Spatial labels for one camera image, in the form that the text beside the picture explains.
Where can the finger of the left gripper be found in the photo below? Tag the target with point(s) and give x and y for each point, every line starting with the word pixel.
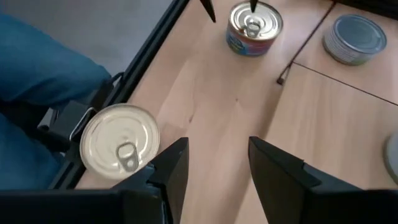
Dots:
pixel 208 7
pixel 253 4

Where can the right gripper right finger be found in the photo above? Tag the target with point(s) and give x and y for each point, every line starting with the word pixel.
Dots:
pixel 273 180

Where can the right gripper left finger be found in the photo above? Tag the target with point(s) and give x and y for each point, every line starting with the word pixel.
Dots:
pixel 168 174

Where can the blue red label salmon can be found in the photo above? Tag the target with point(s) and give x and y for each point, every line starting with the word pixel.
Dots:
pixel 267 21

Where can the gold top seafood can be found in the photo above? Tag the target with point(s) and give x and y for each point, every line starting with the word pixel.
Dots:
pixel 118 137

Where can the green label tuna can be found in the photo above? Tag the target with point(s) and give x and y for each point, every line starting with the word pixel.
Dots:
pixel 393 155
pixel 357 34

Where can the person's leg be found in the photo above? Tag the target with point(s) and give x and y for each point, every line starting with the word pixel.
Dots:
pixel 25 161
pixel 46 62

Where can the black table frame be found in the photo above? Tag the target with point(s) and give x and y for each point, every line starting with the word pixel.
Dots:
pixel 140 62

